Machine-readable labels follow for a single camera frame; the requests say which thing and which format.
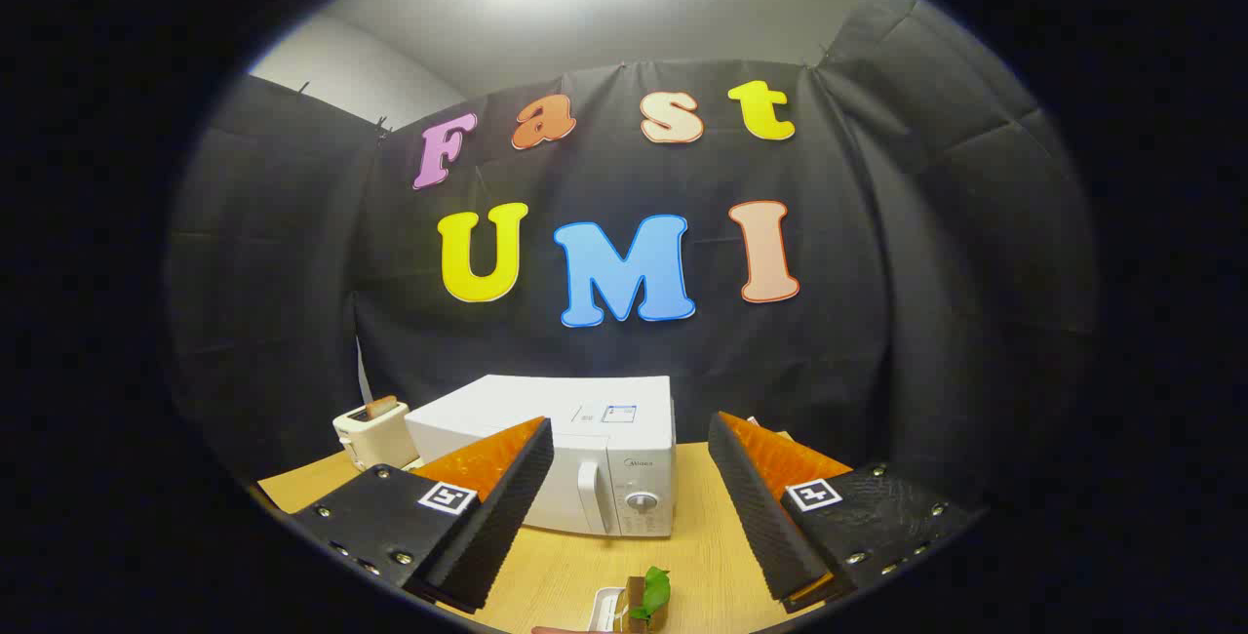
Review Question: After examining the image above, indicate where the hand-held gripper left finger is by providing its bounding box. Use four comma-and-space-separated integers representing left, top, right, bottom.
291, 416, 555, 614

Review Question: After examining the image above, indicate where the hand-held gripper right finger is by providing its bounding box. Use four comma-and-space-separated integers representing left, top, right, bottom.
707, 411, 981, 615

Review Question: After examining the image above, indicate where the white microwave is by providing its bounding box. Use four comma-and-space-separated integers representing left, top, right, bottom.
405, 375, 677, 538

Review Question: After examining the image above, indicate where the brown bread lettuce sandwich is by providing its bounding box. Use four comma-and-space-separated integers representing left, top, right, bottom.
627, 566, 674, 631

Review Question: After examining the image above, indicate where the white rectangular tray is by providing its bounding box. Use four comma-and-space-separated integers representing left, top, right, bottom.
592, 586, 635, 633

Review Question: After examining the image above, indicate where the white toaster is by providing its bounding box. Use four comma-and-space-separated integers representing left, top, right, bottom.
332, 404, 420, 472

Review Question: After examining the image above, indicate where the black backdrop cloth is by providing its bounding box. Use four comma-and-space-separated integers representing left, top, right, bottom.
166, 0, 1103, 518

